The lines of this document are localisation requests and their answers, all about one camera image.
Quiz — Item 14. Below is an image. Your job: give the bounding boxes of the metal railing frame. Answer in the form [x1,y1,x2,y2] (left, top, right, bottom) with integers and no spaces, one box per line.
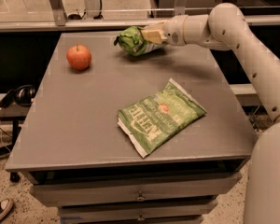
[0,0,280,32]

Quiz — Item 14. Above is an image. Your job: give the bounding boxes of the black headphones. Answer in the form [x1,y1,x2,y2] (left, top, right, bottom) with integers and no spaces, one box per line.
[0,85,36,108]

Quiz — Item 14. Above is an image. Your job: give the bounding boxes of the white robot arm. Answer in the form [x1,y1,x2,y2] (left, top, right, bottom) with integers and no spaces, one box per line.
[142,3,280,224]

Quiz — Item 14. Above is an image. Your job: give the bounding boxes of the red apple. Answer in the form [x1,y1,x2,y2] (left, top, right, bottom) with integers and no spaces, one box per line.
[66,45,91,71]

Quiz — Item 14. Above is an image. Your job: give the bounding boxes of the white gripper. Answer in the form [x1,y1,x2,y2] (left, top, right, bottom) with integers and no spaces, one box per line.
[141,15,188,46]

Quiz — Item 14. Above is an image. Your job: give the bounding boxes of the green rice chip bag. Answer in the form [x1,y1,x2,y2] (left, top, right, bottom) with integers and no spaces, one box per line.
[114,26,163,56]

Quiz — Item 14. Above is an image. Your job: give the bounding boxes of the grey side desk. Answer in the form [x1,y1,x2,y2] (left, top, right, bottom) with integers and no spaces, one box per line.
[0,93,29,159]

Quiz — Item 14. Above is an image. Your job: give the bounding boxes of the green kettle chip bag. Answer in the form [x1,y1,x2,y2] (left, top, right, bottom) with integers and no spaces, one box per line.
[118,78,207,158]

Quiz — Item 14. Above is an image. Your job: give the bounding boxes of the black and white sneaker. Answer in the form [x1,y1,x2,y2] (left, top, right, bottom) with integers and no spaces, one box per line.
[0,198,14,221]

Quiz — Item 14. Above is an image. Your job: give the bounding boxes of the grey upper drawer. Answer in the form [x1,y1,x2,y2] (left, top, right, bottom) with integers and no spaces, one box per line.
[30,172,242,207]

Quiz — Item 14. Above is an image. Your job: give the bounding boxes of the grey lower drawer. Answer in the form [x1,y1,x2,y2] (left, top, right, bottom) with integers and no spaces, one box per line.
[58,199,217,224]

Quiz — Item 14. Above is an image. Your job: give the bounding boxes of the grey drawer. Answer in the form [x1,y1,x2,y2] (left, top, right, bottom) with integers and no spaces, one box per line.
[58,199,217,224]
[30,172,242,207]

